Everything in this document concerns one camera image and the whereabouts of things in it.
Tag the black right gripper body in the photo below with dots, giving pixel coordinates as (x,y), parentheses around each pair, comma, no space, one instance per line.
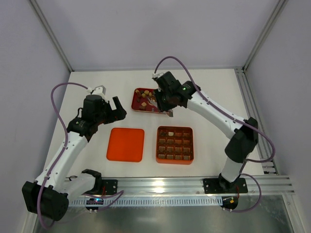
(163,104)

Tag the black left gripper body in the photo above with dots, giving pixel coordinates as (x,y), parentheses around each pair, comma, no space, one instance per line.
(112,113)

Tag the metal serving tongs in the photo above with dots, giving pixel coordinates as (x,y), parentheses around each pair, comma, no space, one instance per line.
(154,103)

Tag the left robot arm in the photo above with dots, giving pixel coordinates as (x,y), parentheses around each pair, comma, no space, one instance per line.
(49,195)

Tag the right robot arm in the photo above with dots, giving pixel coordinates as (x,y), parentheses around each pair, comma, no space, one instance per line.
(241,133)

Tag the orange chocolate box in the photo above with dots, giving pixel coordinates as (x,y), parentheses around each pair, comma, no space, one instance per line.
(177,149)

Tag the red rectangular tray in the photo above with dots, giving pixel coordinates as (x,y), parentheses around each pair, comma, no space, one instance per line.
(142,101)

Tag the orange box lid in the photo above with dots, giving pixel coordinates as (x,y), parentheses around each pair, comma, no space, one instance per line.
(125,145)

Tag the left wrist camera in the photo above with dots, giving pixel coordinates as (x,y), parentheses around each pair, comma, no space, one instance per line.
(100,91)

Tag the slotted cable duct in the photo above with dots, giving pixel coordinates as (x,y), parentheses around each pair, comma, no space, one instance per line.
(152,201)

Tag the aluminium mounting rail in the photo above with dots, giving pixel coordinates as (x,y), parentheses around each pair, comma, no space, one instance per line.
(269,185)

